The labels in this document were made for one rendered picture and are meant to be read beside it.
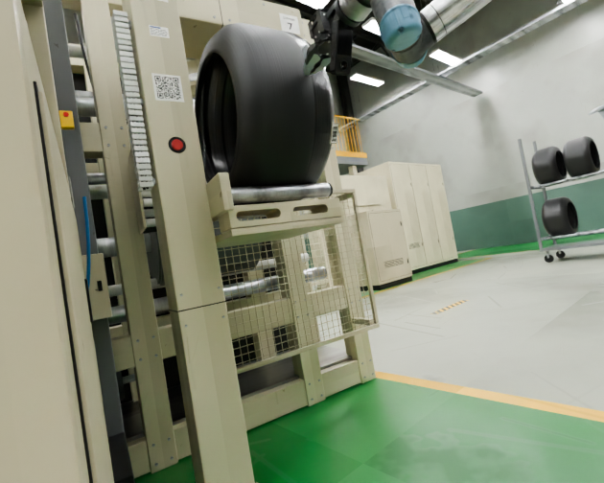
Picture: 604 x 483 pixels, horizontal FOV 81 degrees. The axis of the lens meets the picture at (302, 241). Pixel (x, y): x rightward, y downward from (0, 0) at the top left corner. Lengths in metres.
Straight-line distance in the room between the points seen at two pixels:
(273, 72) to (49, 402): 0.90
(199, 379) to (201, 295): 0.21
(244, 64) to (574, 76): 11.77
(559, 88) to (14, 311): 12.49
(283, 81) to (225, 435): 0.94
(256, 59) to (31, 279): 0.87
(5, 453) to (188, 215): 0.82
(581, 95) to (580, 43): 1.30
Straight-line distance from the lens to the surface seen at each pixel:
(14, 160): 0.25
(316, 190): 1.09
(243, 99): 1.00
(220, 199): 0.93
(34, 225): 0.24
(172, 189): 1.01
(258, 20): 1.72
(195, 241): 1.00
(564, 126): 12.32
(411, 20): 0.80
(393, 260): 5.97
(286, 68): 1.04
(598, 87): 12.31
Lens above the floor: 0.70
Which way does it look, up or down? 3 degrees up
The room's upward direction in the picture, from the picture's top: 10 degrees counter-clockwise
